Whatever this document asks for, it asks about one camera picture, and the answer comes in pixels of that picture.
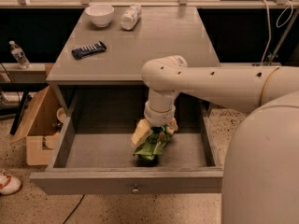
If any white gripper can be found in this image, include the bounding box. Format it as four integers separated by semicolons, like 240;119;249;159
131;89;179;147

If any green rice chip bag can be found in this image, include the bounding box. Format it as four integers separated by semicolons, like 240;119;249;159
134;125;177;161

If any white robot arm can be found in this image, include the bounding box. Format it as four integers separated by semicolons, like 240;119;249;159
132;55;299;224

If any metal drawer knob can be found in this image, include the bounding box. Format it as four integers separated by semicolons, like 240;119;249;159
132;185;140;194

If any open grey drawer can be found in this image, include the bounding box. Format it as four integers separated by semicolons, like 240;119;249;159
30;87;223;195

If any grey cabinet counter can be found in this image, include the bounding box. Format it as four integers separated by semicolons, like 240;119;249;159
47;7;220;107

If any small white cup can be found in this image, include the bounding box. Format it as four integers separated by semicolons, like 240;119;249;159
56;107;66;123

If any dark blue snack bar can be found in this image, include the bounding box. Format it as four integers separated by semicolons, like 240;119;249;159
72;41;107;60

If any white plastic bottle lying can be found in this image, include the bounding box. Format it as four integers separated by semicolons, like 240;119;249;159
121;4;142;31

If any wooden box on floor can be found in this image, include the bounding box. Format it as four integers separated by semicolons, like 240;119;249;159
10;86;61;165

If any white ceramic bowl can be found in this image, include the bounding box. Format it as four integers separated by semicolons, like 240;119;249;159
84;5;114;27

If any clear water bottle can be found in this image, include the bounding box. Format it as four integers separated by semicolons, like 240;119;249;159
9;40;30;69

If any grey side ledge left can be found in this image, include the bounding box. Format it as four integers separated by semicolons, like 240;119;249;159
0;63;53;84

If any white and red shoe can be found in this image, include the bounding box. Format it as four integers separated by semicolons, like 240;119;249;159
0;170;22;195

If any black floor cable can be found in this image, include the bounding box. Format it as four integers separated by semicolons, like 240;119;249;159
62;194;86;224

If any white cable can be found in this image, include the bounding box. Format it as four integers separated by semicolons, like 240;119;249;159
260;0;295;66

